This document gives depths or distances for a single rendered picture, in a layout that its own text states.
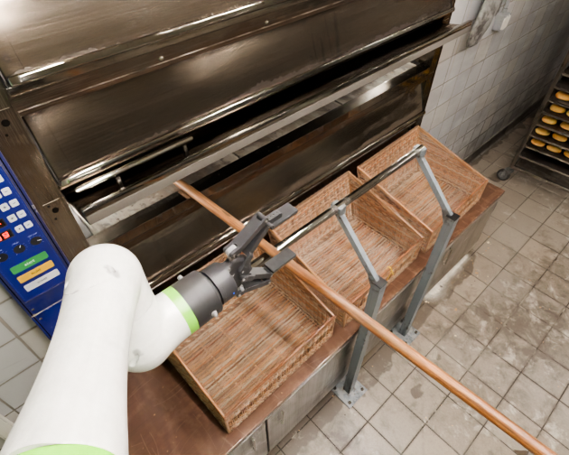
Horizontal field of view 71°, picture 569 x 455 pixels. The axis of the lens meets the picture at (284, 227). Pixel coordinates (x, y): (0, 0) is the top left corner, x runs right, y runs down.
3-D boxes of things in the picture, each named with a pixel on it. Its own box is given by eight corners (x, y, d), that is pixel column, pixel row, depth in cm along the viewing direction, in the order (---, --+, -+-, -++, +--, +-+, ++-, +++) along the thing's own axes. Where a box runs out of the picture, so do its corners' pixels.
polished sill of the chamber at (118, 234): (88, 248, 126) (84, 239, 124) (418, 70, 211) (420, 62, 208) (97, 259, 123) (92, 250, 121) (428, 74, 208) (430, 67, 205)
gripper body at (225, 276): (194, 263, 73) (234, 236, 78) (201, 290, 79) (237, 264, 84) (219, 288, 70) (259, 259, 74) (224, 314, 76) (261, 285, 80)
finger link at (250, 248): (230, 263, 78) (226, 262, 77) (261, 215, 77) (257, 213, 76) (243, 274, 76) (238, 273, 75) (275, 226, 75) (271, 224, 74)
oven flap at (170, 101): (59, 184, 101) (15, 106, 92) (445, 11, 185) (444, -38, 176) (63, 187, 98) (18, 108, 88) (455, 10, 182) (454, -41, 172)
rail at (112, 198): (86, 218, 96) (82, 214, 97) (471, 24, 180) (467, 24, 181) (81, 210, 95) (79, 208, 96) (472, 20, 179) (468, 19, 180)
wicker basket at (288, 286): (153, 345, 164) (135, 308, 144) (257, 268, 191) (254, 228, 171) (228, 437, 140) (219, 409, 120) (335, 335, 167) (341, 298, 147)
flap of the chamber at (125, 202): (90, 226, 97) (64, 198, 110) (471, 31, 181) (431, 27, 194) (86, 218, 96) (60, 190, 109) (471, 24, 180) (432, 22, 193)
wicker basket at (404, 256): (265, 264, 193) (263, 225, 173) (342, 208, 220) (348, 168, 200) (343, 330, 169) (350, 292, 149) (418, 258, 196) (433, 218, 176)
